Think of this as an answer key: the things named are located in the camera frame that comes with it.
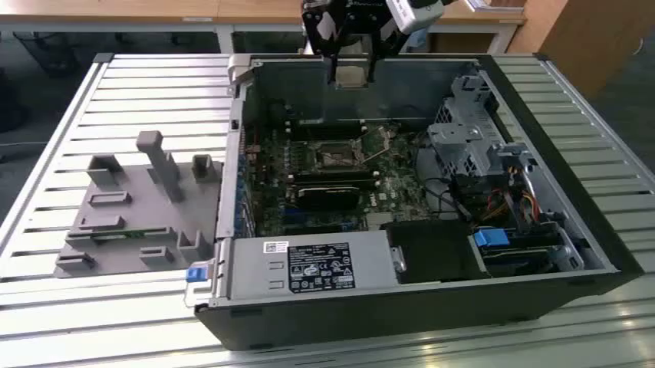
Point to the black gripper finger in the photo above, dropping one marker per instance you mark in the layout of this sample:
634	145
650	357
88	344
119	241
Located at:
310	30
374	57

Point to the silver CPU plate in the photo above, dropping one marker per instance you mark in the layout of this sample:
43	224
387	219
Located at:
353	76

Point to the CPU socket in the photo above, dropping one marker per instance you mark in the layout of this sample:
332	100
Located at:
335	155

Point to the white binder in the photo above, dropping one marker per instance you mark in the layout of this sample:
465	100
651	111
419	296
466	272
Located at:
475	4

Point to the silver perforated drive cage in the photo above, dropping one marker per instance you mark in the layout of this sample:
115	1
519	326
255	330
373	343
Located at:
455	134

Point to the green motherboard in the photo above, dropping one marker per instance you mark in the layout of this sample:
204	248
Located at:
399	184

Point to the black graphics card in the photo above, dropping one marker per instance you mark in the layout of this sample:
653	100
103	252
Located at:
327	197

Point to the brown wooden cabinet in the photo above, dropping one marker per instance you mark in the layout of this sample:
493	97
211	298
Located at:
589	46

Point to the black plastic shroud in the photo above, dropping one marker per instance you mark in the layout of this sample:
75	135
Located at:
430	249

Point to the black mesh waste bin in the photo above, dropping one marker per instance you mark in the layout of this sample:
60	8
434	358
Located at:
48	53

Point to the blue disk carrier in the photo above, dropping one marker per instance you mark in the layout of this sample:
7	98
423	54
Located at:
491	237

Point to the grey parts rack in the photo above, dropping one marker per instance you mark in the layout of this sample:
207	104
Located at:
138	214

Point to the grey power supply unit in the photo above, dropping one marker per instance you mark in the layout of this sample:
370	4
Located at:
246	268

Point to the green RAM stick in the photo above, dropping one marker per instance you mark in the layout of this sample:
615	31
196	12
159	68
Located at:
134	234

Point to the grey metal disk bay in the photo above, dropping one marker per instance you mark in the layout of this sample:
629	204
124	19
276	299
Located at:
566	255

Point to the blue case latch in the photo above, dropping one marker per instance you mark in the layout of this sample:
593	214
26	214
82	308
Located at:
196	274

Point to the black PC case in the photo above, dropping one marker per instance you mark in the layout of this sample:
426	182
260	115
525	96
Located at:
410	322

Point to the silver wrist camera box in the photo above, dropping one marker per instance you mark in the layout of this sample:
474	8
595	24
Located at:
414	15

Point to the wooden desk white frame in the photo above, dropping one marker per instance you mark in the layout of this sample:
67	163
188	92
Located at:
128	9

